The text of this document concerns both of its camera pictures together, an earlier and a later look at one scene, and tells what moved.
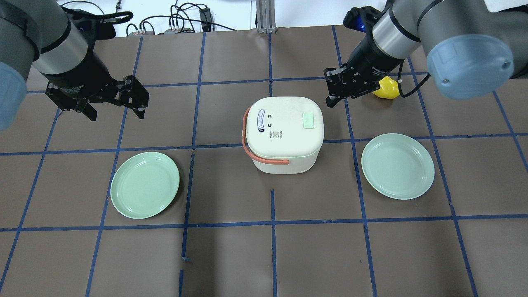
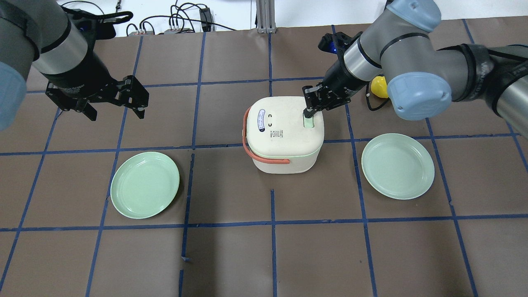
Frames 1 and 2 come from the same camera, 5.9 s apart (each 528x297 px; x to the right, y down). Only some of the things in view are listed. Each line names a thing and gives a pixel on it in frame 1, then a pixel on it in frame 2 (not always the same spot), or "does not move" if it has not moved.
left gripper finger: x=80 y=105 does not move
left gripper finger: x=134 y=95 does not move
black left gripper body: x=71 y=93 does not move
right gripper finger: x=341 y=84 to x=314 y=98
